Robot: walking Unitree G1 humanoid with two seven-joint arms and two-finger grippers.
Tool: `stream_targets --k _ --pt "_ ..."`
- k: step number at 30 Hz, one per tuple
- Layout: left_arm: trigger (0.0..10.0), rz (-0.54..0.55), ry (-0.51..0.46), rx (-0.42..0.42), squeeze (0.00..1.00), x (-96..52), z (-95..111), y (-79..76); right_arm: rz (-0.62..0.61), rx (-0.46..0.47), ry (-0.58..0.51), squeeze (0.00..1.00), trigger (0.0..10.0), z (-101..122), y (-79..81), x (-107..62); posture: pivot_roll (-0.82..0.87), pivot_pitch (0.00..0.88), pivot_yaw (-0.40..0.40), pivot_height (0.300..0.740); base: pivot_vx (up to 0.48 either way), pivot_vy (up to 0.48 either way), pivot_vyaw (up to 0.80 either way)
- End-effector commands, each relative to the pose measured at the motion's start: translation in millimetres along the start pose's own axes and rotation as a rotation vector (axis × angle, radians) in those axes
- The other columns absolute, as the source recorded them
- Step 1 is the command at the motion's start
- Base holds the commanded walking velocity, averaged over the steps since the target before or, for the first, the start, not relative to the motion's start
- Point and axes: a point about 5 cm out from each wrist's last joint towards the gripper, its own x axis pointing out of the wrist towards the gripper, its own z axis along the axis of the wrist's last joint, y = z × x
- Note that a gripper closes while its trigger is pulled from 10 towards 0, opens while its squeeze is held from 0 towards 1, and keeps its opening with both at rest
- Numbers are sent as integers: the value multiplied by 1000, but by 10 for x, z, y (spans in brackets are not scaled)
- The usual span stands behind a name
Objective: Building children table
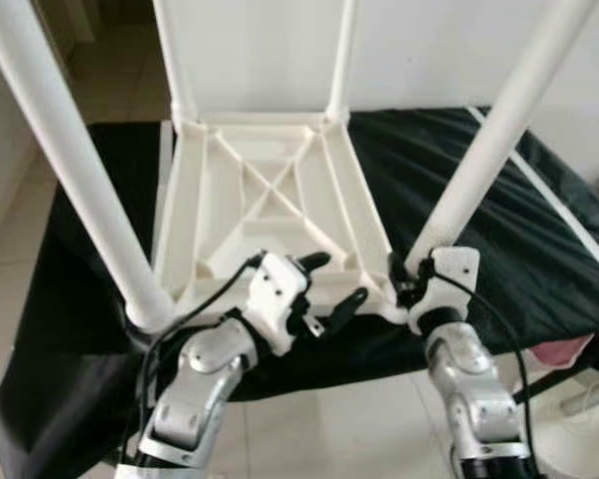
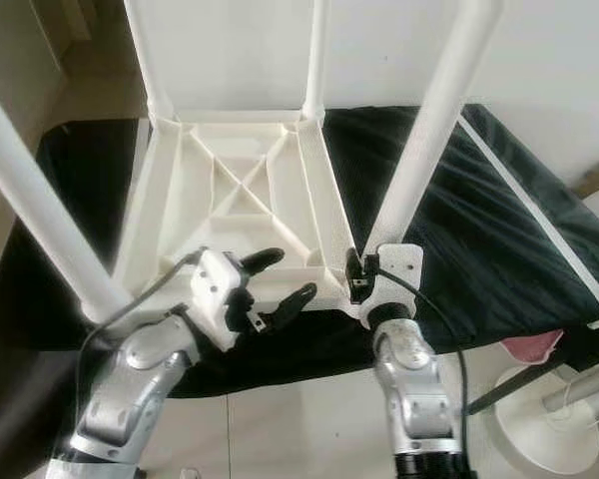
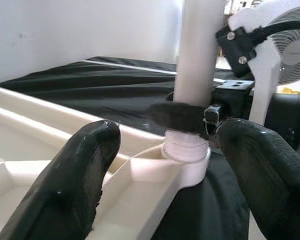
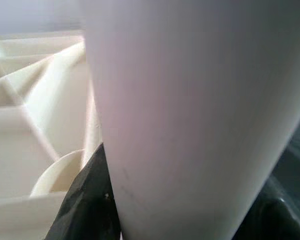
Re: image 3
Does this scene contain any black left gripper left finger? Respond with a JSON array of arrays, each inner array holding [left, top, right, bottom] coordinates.
[[0, 119, 122, 240]]

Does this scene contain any white plastic table leg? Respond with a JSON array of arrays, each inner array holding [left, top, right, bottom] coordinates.
[[162, 0, 220, 163]]

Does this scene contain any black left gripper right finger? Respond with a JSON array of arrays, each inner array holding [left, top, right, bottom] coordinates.
[[215, 117, 300, 240]]

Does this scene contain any white rounded object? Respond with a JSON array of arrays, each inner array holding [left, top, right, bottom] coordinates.
[[266, 0, 300, 86]]

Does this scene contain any small yellow item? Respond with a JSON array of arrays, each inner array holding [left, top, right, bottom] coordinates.
[[281, 86, 300, 95]]

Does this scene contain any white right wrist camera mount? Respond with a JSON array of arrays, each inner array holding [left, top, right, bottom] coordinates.
[[216, 7, 282, 126]]

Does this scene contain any black table cloth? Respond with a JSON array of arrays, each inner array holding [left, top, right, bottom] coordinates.
[[0, 56, 253, 240]]

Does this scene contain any white plastic table top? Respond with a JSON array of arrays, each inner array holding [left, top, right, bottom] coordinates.
[[0, 83, 212, 240]]

